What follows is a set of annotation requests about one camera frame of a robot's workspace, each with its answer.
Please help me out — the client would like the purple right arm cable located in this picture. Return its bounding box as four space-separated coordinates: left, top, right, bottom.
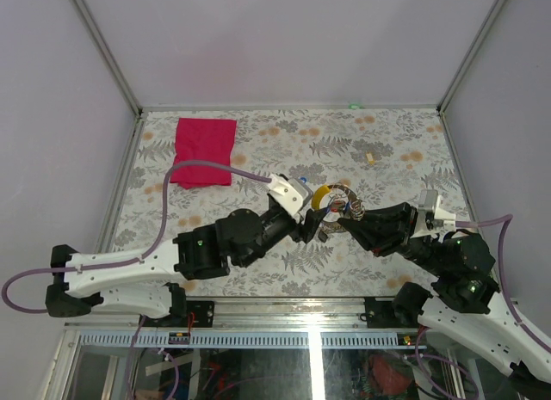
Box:
454 213 551 354

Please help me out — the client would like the metal front rail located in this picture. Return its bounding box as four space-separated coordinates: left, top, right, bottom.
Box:
61 297 418 350

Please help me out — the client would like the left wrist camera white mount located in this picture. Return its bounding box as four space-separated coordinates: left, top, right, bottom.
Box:
267 174 313 222

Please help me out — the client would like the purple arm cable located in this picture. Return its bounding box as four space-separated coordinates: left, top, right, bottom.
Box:
1 159 273 314
454 213 551 354

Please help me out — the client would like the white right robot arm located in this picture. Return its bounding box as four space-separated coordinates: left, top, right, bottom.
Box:
338 203 550 399

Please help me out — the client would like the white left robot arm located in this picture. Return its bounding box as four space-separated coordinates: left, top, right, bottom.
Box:
45 198 327 327

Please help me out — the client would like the aluminium enclosure frame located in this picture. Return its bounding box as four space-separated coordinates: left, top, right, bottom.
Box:
42 0 551 400

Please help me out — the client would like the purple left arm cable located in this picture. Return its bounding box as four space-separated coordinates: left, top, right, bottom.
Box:
1 159 273 314

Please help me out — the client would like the grey keyring with yellow handle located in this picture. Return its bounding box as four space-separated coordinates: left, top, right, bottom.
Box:
311 183 365 236

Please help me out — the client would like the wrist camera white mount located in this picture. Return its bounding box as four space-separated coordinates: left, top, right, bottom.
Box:
413 189 456 237
267 174 313 222

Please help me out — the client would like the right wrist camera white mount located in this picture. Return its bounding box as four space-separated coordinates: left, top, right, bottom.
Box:
413 189 456 237

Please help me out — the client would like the pink folded cloth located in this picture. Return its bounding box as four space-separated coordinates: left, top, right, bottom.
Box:
170 118 237 189

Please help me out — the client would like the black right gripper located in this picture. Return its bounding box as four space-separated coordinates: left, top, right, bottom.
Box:
336 199 448 276

